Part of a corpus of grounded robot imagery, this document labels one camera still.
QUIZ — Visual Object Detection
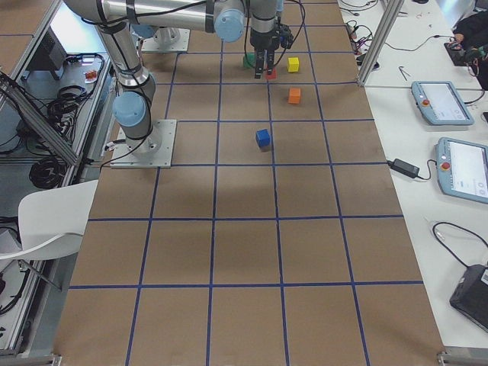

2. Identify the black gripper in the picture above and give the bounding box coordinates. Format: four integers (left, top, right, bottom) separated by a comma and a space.
250, 24, 281, 79

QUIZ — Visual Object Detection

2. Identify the red wooden block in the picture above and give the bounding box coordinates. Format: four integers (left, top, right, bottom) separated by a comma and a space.
265, 69, 278, 80

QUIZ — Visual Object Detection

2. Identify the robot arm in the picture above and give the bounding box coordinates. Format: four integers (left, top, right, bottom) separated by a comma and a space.
66, 1, 294, 153
132, 24, 181, 43

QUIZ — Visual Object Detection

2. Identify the green wooden block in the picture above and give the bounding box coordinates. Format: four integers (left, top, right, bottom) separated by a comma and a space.
242, 53, 256, 69

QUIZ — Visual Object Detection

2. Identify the yellow wooden block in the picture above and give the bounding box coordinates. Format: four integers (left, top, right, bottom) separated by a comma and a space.
287, 57, 300, 73

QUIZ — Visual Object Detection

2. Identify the orange wooden block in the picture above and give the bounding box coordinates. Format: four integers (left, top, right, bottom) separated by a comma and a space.
288, 88, 301, 104

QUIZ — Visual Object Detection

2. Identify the blue wooden block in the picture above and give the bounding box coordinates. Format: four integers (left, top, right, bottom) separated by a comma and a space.
255, 129, 271, 149

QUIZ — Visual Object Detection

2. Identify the far teach pendant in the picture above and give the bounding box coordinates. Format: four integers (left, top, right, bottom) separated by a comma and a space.
411, 81, 474, 126

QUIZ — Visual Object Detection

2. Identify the teach pendant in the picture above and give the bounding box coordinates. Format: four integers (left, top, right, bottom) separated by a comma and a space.
411, 81, 474, 126
435, 137, 487, 204

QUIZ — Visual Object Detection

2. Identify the black power adapter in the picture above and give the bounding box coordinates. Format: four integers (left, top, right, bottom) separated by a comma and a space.
387, 159, 419, 178

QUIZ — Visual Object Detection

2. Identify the near teach pendant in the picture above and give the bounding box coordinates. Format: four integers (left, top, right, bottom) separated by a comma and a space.
435, 137, 487, 204

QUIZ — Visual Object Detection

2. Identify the white chair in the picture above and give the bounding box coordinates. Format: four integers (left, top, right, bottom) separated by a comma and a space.
1, 180, 98, 261

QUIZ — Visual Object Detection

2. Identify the black tablet device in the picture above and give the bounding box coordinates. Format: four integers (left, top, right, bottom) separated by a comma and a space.
449, 265, 487, 331

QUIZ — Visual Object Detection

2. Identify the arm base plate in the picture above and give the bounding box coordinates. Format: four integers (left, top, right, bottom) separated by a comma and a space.
142, 28, 190, 53
110, 120, 177, 169

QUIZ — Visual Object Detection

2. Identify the aluminium frame post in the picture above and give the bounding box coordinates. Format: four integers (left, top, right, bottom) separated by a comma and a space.
358, 0, 404, 87

